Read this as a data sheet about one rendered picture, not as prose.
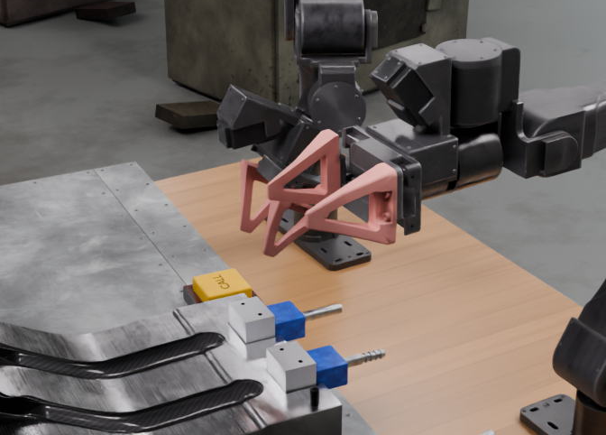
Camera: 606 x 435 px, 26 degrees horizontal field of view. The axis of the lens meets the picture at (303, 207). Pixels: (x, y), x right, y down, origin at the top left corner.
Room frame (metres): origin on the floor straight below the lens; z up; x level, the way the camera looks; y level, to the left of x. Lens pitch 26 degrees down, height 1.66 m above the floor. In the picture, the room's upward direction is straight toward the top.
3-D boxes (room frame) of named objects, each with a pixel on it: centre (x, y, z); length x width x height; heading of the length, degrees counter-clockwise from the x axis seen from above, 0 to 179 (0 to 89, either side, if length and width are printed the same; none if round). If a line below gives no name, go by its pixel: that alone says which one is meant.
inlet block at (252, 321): (1.30, 0.02, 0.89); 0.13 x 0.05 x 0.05; 116
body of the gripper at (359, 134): (1.04, -0.09, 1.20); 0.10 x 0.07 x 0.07; 31
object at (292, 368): (1.21, -0.03, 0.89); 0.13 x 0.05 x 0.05; 115
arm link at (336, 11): (1.46, -0.03, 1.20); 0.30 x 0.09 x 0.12; 2
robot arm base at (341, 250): (1.69, -0.02, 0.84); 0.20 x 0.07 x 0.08; 31
